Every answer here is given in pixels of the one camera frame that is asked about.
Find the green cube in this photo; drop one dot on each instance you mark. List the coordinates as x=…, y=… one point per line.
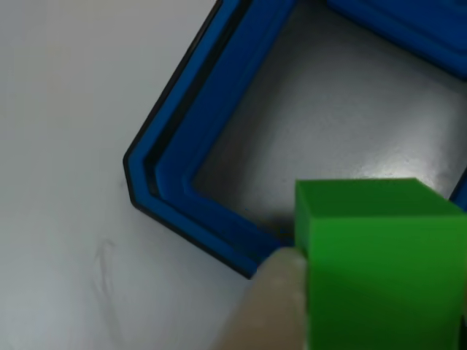
x=379, y=277

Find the blue plastic box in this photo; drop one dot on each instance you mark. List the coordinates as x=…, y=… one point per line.
x=219, y=109

